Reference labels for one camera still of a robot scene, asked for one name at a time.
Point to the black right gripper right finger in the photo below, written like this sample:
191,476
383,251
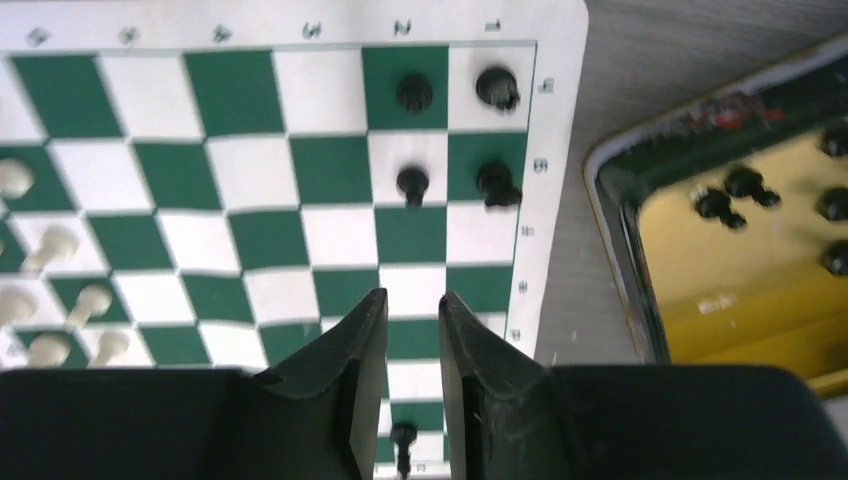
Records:
509,417

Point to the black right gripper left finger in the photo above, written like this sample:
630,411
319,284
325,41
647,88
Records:
312,416

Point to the black chess knight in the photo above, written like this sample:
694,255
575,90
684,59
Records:
496,185

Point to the green white chess mat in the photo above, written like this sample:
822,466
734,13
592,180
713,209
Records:
230,167

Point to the gold metal tin tray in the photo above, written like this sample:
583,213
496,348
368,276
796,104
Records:
725,222

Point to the black chess pawn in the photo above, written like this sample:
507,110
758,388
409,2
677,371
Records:
413,182
403,435
414,93

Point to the black chess rook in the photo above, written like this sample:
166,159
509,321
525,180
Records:
497,87

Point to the white chess knight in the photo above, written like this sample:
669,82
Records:
16,178

